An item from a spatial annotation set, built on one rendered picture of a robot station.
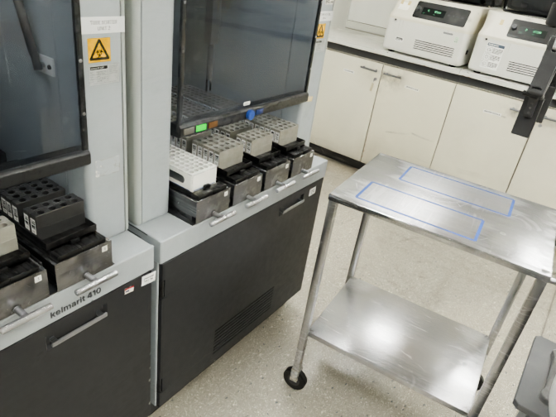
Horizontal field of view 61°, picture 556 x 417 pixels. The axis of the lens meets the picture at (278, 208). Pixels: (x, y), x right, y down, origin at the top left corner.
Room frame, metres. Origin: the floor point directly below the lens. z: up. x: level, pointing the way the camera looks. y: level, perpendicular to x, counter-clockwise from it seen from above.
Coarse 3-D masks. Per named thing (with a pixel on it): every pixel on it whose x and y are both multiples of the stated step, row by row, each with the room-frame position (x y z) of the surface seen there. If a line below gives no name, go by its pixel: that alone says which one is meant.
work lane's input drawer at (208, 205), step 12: (216, 180) 1.21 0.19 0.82; (180, 192) 1.13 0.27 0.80; (192, 192) 1.12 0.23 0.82; (204, 192) 1.13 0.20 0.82; (216, 192) 1.16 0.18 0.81; (228, 192) 1.20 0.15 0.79; (180, 204) 1.12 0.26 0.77; (192, 204) 1.10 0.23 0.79; (204, 204) 1.11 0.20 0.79; (216, 204) 1.15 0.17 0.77; (228, 204) 1.20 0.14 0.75; (204, 216) 1.12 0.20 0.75; (216, 216) 1.13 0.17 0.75; (228, 216) 1.14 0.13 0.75
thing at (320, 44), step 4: (328, 0) 1.70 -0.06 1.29; (332, 0) 1.72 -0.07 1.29; (328, 4) 1.70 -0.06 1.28; (332, 4) 1.72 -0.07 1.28; (320, 24) 1.68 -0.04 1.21; (324, 24) 1.70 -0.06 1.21; (320, 28) 1.68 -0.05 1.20; (324, 28) 1.70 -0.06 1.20; (320, 32) 1.69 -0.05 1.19; (320, 36) 1.69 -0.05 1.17; (320, 40) 1.69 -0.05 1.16; (324, 40) 1.72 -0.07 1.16; (316, 44) 1.67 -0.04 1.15; (320, 44) 1.70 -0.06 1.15; (324, 44) 1.72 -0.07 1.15; (316, 48) 1.68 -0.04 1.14; (320, 48) 1.70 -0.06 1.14; (316, 52) 1.68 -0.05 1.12; (312, 96) 1.70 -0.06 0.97; (308, 100) 1.68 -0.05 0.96
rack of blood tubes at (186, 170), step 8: (176, 152) 1.25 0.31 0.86; (184, 152) 1.27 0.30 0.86; (176, 160) 1.20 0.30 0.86; (184, 160) 1.21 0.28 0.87; (192, 160) 1.23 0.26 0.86; (200, 160) 1.23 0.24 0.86; (176, 168) 1.15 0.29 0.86; (184, 168) 1.16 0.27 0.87; (192, 168) 1.17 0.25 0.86; (200, 168) 1.18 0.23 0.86; (208, 168) 1.18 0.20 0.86; (216, 168) 1.20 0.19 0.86; (176, 176) 1.21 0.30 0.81; (184, 176) 1.14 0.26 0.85; (192, 176) 1.12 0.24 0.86; (200, 176) 1.15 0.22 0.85; (208, 176) 1.18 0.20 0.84; (184, 184) 1.14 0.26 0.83; (192, 184) 1.12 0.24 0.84; (200, 184) 1.15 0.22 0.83
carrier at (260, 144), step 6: (270, 132) 1.49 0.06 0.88; (252, 138) 1.42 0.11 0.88; (258, 138) 1.42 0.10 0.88; (264, 138) 1.45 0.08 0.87; (270, 138) 1.48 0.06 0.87; (252, 144) 1.40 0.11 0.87; (258, 144) 1.43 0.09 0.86; (264, 144) 1.45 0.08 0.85; (270, 144) 1.48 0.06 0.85; (246, 150) 1.41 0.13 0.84; (252, 150) 1.40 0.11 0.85; (258, 150) 1.43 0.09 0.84; (264, 150) 1.46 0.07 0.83; (270, 150) 1.49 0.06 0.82
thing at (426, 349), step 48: (336, 192) 1.25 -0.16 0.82; (384, 192) 1.30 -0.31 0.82; (432, 192) 1.36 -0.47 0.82; (480, 192) 1.42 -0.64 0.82; (480, 240) 1.10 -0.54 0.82; (528, 240) 1.14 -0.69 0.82; (336, 336) 1.24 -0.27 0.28; (384, 336) 1.28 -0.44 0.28; (432, 336) 1.32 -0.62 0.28; (480, 336) 1.36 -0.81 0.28; (288, 384) 1.24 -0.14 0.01; (432, 384) 1.09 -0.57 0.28; (480, 384) 1.35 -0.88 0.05
